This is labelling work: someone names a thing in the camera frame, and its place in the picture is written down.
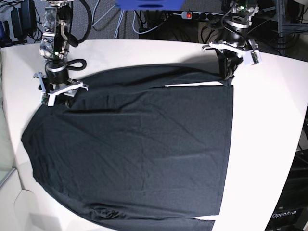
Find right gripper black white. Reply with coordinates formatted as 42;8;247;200
33;60;89;108

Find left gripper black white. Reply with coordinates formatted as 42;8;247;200
203;21;258;80

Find dark navy long-sleeve shirt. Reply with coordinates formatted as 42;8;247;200
21;65;233;231

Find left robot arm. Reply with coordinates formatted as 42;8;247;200
204;0;261;81

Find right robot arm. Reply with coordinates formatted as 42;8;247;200
34;0;92;106

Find black box left background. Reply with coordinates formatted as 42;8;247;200
11;0;37;40

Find black OpenArm case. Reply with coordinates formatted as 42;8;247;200
265;150;308;231

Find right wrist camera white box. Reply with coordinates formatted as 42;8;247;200
39;92;56;107

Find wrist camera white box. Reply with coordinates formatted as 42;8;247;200
242;50;262;66
39;92;56;107

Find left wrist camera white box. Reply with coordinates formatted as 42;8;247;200
242;50;262;66

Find white power strip red switch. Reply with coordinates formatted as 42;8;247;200
180;11;223;22

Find light grey cable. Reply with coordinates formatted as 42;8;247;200
90;0;169;39

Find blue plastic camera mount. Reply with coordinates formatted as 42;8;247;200
116;0;185;11

